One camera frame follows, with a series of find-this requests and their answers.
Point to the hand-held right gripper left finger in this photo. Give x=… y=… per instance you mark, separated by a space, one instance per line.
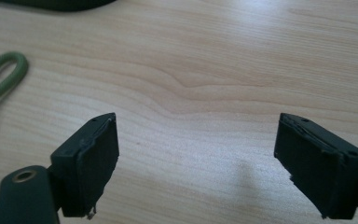
x=87 y=165

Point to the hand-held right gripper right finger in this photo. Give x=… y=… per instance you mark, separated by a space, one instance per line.
x=317 y=168

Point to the dark green cloth item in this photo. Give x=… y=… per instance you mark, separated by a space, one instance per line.
x=59 y=3

